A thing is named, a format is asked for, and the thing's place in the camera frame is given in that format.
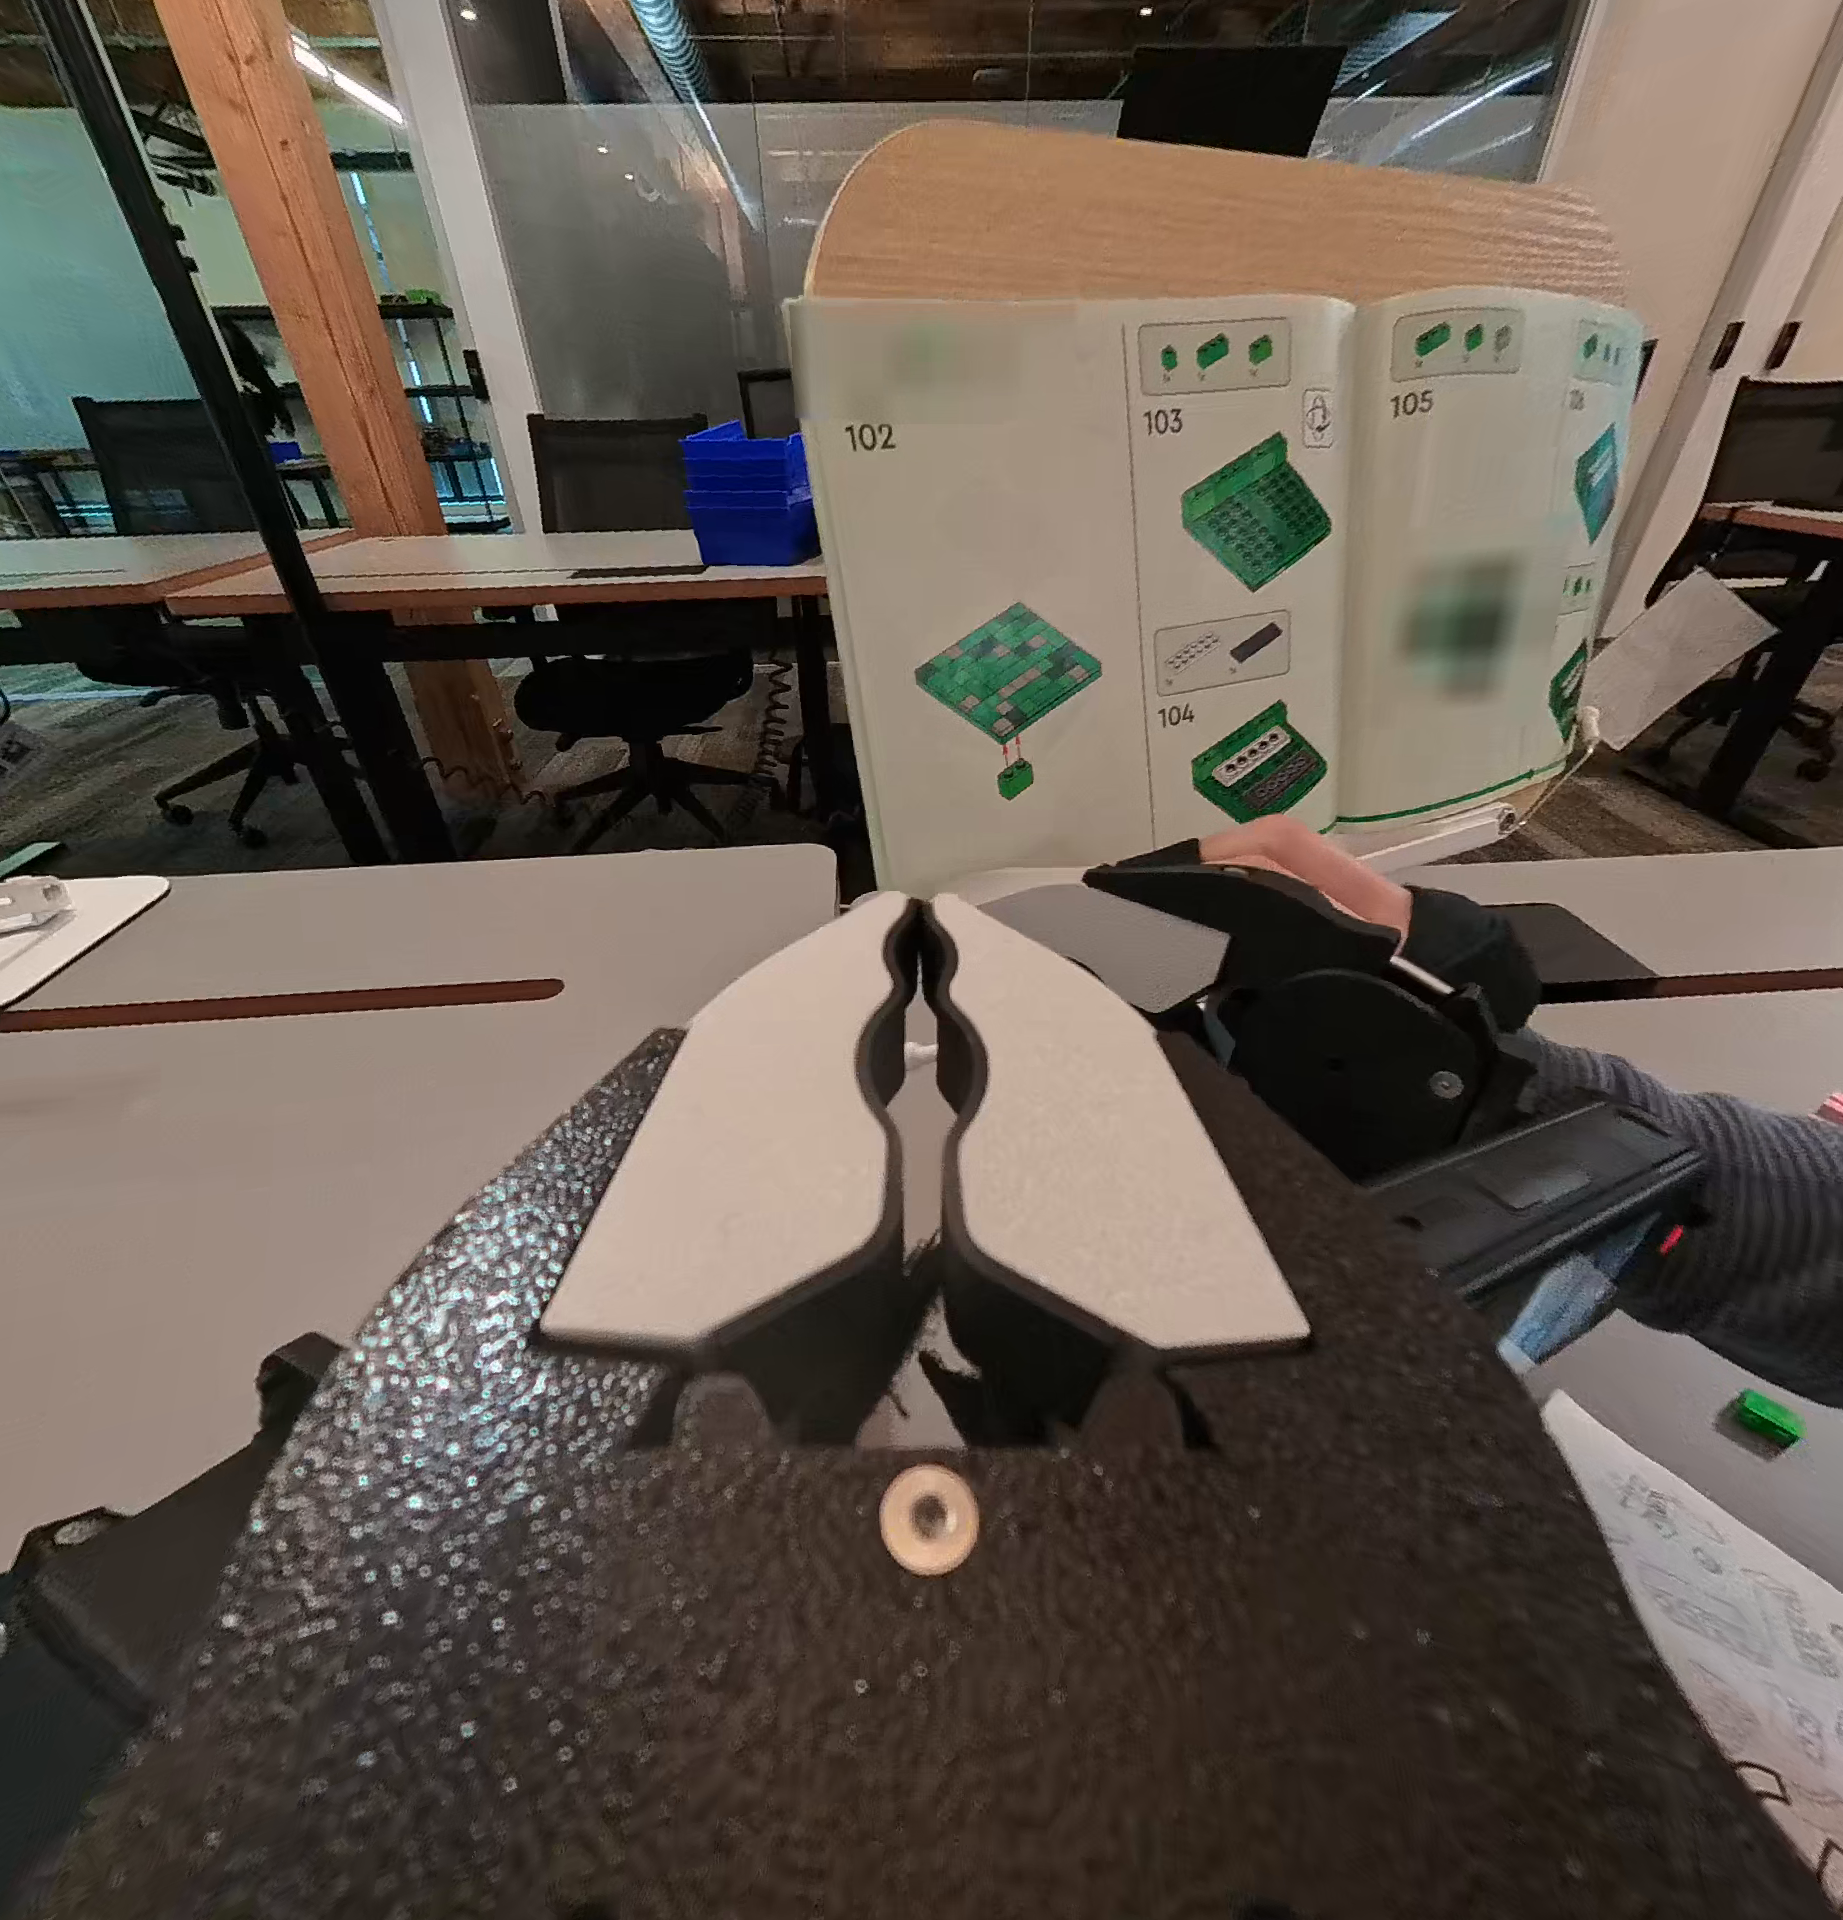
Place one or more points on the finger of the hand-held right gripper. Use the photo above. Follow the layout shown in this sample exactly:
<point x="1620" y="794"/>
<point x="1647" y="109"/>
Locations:
<point x="1113" y="940"/>

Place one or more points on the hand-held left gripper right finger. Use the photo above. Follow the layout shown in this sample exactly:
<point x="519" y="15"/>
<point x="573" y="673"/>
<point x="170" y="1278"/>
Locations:
<point x="1131" y="1184"/>

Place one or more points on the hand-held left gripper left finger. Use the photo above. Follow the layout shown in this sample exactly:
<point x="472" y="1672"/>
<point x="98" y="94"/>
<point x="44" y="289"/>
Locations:
<point x="742" y="1184"/>

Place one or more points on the toy brick instruction booklet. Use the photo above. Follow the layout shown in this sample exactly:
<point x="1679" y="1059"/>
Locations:
<point x="1011" y="522"/>

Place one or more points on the white printed paper bag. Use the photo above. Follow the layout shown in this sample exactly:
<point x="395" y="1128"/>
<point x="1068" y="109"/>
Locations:
<point x="1734" y="1650"/>

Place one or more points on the person's right forearm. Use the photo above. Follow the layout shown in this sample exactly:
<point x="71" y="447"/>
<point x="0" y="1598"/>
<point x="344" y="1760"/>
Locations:
<point x="1759" y="1198"/>

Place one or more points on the grey desk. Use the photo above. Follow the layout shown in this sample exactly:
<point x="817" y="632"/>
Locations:
<point x="1734" y="931"/>

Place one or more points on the wood-edged pale desk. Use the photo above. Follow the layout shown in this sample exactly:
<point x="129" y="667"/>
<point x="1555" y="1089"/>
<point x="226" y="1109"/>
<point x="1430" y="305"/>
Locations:
<point x="263" y="1198"/>

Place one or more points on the wood-edged office desk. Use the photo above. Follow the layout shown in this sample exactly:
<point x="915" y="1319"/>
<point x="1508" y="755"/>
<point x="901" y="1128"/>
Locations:
<point x="1790" y="522"/>
<point x="485" y="579"/>
<point x="113" y="562"/>

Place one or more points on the person's right hand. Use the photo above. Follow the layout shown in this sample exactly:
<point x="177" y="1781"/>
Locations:
<point x="1324" y="869"/>

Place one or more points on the white paper sheet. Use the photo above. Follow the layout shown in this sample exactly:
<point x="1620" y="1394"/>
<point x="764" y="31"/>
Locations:
<point x="1671" y="661"/>

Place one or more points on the small green toy brick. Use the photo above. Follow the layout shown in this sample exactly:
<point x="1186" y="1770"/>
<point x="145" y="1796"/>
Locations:
<point x="1767" y="1417"/>

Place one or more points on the stack of blue plastic bins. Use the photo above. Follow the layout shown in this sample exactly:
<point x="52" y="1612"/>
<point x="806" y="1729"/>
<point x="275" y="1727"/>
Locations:
<point x="750" y="498"/>

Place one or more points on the black office chair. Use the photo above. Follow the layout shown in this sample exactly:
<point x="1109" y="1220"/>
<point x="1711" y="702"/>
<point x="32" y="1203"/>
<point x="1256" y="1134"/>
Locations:
<point x="170" y="466"/>
<point x="1790" y="435"/>
<point x="620" y="481"/>

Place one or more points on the black metal shelf rack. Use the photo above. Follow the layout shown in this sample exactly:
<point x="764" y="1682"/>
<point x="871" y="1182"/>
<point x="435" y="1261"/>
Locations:
<point x="410" y="419"/>

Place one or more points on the black pole stand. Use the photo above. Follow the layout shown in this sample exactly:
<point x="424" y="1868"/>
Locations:
<point x="232" y="452"/>

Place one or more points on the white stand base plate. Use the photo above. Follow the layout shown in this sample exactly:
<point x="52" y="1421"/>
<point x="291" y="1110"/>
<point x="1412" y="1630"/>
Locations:
<point x="52" y="931"/>

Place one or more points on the black wall screen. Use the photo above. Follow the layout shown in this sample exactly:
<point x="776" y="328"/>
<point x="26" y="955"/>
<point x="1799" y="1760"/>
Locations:
<point x="1228" y="96"/>

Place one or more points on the wooden support post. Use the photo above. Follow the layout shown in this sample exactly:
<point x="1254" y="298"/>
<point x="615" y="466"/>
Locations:
<point x="305" y="375"/>

